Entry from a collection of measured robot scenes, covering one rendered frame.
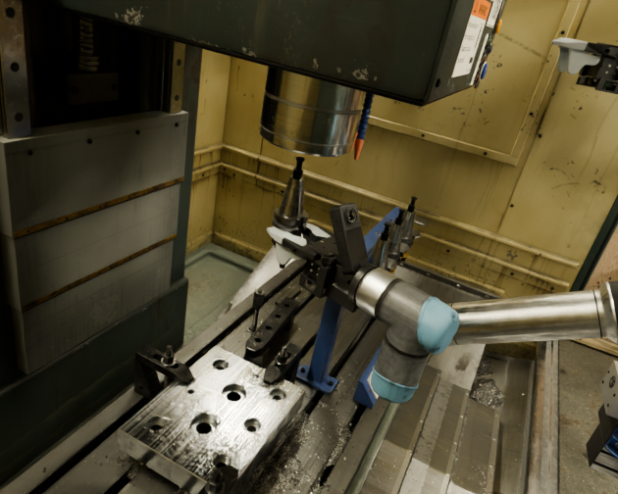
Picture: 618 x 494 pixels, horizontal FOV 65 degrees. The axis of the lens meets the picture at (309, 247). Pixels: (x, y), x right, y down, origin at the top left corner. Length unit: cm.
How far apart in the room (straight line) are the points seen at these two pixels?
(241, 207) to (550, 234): 124
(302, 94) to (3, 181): 53
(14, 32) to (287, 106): 44
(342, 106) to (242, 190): 146
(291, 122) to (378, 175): 115
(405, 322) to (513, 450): 95
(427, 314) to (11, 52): 76
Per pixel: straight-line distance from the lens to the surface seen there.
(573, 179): 179
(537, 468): 143
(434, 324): 73
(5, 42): 94
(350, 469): 108
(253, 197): 216
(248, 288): 188
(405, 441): 135
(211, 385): 104
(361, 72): 66
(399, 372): 80
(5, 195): 99
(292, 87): 75
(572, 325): 87
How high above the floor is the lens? 171
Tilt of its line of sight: 26 degrees down
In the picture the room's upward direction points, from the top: 12 degrees clockwise
